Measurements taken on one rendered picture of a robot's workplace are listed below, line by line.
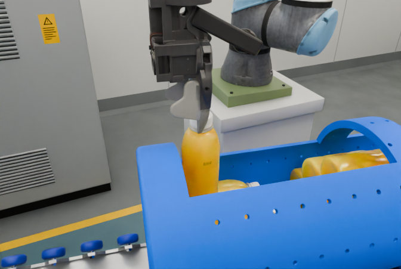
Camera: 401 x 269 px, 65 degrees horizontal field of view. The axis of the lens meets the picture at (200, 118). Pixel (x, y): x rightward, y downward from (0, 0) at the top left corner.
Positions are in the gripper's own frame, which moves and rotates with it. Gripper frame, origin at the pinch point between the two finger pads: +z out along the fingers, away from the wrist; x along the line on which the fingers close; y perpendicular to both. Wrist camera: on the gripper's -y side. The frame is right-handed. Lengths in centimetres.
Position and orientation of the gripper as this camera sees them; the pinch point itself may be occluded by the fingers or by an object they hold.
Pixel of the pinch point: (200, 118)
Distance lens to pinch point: 53.0
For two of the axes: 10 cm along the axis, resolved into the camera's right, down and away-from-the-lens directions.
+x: 2.3, 4.7, -8.5
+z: 0.0, 8.7, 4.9
